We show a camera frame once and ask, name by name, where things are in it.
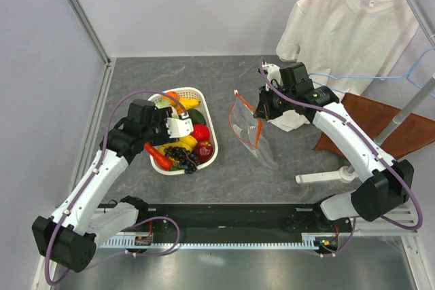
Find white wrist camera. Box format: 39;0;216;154
262;62;282;89
166;113;194;139

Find aluminium frame post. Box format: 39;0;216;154
67;0;111;66

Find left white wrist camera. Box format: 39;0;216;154
166;113;194;139

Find toy cabbage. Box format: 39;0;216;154
155;97;177;109

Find white clothes rack stand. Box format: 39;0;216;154
296;77;434;184

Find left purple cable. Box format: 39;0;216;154
44;90;190;286

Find clear zip top bag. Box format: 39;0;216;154
228;90;278;170

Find blue clothes hanger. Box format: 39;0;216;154
309;47;434;90

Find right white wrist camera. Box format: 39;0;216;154
262;62;282;89

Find white t-shirt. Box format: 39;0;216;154
276;0;419;98

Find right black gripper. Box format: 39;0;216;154
254;82;296;120

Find white plastic fruit basket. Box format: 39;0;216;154
150;86;219;176

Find brown cloth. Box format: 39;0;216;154
312;92;435;162

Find black toy grapes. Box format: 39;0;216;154
163;147;200;174

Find purple cable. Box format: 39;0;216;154
44;90;190;286
260;58;423;259

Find yellow toy bananas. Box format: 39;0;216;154
158;136;198;155

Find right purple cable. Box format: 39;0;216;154
260;58;423;259

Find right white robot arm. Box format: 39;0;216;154
255;62;414;232

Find dark red toy apple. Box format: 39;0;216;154
193;141;214;164

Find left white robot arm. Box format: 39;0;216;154
31;99;173;272

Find slotted cable duct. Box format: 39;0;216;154
101;233;332;250

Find green toy avocado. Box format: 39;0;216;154
188;109;207;126

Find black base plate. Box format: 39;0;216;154
137;203;351;243

